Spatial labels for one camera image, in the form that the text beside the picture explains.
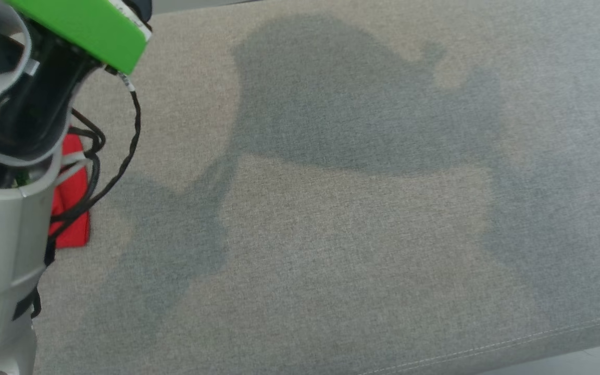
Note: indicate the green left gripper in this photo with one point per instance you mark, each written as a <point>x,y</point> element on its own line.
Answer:
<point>91,26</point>

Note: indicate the red and white jersey shirt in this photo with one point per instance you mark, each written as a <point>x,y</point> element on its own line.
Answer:
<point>73,198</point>

